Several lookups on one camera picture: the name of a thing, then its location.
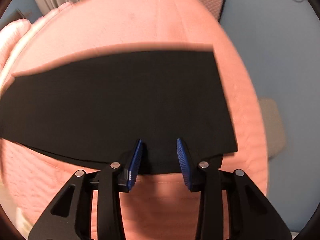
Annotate beige floor mat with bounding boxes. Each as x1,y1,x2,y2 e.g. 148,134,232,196
259,98,286,159

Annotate pink speckled pillow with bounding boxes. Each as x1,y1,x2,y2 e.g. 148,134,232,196
0,18,31,70

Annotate salmon quilted bedspread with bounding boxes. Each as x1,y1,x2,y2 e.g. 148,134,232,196
2,0,268,239

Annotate light pink folded blanket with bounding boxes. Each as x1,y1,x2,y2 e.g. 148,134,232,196
1,2,73,89

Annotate black pants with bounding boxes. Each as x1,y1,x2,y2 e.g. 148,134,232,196
1,50,238,174

